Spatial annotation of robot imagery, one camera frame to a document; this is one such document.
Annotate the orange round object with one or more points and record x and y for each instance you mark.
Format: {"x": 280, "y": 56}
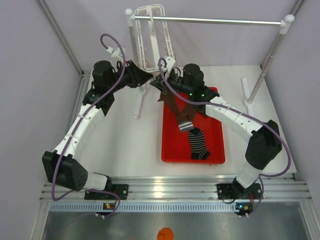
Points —
{"x": 165, "y": 234}

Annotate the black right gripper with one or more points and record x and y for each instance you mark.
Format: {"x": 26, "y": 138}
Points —
{"x": 160, "y": 84}

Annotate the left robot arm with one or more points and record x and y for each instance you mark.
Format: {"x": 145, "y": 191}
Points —
{"x": 62, "y": 165}

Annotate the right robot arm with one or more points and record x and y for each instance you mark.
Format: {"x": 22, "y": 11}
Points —
{"x": 185, "y": 93}

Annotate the white rack base foot left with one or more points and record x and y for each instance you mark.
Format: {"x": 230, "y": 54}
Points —
{"x": 141, "y": 90}

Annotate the red plastic tray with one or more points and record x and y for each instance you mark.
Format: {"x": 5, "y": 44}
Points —
{"x": 175, "y": 147}

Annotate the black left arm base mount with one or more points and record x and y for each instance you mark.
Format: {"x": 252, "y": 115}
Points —
{"x": 116, "y": 190}

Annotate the white drying rack frame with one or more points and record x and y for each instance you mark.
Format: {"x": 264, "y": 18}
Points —
{"x": 283, "y": 28}

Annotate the brown sock striped cuff long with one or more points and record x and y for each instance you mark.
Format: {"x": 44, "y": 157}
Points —
{"x": 169, "y": 100}

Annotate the aluminium mounting rail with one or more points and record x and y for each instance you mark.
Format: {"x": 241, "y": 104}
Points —
{"x": 204, "y": 188}

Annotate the black striped sock lower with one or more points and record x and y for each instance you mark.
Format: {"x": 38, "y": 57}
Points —
{"x": 197, "y": 144}

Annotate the white clip sock hanger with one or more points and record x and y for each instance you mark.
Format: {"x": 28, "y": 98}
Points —
{"x": 152, "y": 37}

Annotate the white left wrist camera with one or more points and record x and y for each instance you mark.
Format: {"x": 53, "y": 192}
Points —
{"x": 115, "y": 54}

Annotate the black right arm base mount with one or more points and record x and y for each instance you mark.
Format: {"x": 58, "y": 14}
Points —
{"x": 229, "y": 192}

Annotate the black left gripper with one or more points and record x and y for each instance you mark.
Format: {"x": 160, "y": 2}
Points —
{"x": 137, "y": 76}

